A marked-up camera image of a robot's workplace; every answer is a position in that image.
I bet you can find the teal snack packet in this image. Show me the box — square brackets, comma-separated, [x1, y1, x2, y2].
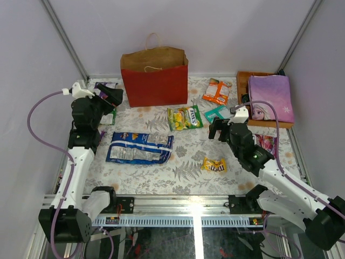
[204, 105, 233, 123]

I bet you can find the purple snack packet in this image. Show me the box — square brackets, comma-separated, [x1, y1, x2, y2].
[93, 81, 118, 99]

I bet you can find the red green snack packet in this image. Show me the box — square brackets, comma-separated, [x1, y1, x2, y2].
[100, 108, 116, 125]

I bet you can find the purple berries packet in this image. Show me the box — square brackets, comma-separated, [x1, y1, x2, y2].
[253, 134, 277, 158]
[100, 131, 106, 141]

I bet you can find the yellow green candy packet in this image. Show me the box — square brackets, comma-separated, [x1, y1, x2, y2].
[167, 105, 203, 131]

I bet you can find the orange snack packet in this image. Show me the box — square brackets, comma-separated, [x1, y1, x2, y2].
[202, 78, 232, 105]

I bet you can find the yellow M&Ms packet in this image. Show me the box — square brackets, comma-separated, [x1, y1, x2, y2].
[201, 157, 227, 172]

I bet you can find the red brown paper bag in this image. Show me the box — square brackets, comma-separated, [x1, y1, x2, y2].
[120, 33, 189, 107]

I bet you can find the blue Doritos chips bag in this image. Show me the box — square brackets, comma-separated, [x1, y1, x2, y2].
[106, 132, 174, 165]

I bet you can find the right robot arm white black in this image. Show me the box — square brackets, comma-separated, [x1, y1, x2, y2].
[209, 118, 344, 251]

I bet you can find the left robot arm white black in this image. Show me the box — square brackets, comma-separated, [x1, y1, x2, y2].
[38, 82, 123, 243]

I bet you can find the black object in tray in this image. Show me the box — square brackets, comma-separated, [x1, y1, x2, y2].
[241, 93, 250, 103]

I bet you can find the orange wooden tray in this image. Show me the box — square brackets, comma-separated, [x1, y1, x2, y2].
[237, 71, 294, 128]

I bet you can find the floral table mat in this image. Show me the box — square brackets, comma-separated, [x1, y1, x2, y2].
[82, 77, 308, 195]

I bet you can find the purple princess cloth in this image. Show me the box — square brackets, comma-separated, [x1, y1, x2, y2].
[248, 75, 294, 123]

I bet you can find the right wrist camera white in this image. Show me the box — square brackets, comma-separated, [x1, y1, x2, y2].
[227, 105, 249, 125]

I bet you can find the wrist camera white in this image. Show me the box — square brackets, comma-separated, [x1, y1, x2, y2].
[62, 81, 95, 99]
[227, 105, 249, 125]

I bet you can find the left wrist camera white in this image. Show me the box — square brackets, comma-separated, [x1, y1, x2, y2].
[62, 81, 95, 99]

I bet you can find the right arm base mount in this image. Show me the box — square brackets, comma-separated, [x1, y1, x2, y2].
[227, 185, 268, 215]

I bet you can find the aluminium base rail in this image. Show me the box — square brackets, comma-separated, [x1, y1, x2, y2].
[40, 194, 330, 227]

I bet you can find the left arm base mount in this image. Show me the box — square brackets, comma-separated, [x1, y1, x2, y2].
[91, 186, 135, 214]

